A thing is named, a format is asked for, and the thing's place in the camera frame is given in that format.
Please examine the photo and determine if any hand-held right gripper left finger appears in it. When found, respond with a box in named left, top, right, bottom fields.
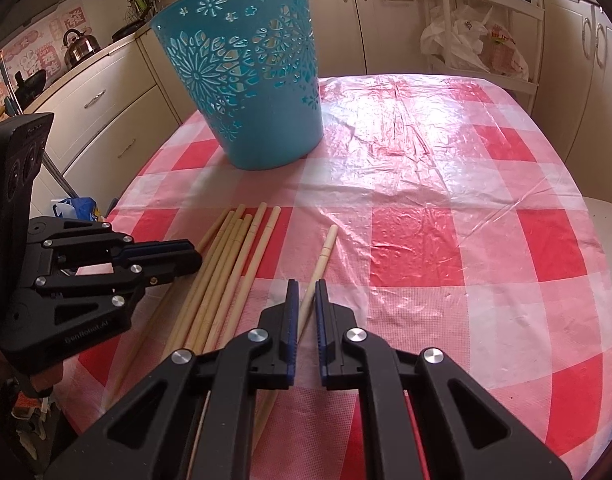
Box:
left=43, top=279, right=301, bottom=480

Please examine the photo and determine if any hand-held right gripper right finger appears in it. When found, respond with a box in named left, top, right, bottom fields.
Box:
left=315, top=279, right=573, bottom=480

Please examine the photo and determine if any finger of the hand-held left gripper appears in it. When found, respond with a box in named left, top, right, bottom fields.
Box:
left=8, top=253, right=203, bottom=336
left=28, top=216, right=197, bottom=267

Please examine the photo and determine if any pile of bamboo chopsticks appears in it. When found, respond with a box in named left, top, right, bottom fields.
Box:
left=103, top=202, right=281, bottom=480

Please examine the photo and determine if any light bamboo chopstick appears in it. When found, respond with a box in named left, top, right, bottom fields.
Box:
left=251, top=225, right=339, bottom=458

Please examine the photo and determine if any blue plastic cutout basket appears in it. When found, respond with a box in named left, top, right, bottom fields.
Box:
left=150, top=0, right=325, bottom=170

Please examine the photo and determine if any blue white plastic bag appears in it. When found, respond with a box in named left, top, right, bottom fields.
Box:
left=50, top=196, right=100, bottom=224

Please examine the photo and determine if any black wok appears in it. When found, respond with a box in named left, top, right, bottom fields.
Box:
left=10, top=69, right=48, bottom=100

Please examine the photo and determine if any cream kitchen counter cabinet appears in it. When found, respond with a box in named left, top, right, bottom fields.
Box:
left=20, top=25, right=187, bottom=202

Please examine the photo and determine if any steel kettle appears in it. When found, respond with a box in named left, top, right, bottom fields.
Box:
left=62, top=29, right=103, bottom=69

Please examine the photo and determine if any black frying pan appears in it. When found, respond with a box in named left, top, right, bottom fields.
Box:
left=111, top=20, right=153, bottom=42

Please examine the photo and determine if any red white checked tablecloth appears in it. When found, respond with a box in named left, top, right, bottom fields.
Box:
left=66, top=74, right=612, bottom=480

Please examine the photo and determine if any cream tall cabinet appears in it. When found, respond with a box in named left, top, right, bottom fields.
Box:
left=306, top=0, right=437, bottom=77

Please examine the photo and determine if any red patterned plastic bag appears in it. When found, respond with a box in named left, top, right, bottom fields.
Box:
left=480, top=22, right=530, bottom=82

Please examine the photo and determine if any cream cabinet with doors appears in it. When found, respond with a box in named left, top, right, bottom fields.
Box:
left=534, top=0, right=612, bottom=197

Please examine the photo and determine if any white trolley rack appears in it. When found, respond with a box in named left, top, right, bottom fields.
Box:
left=425, top=0, right=547, bottom=112

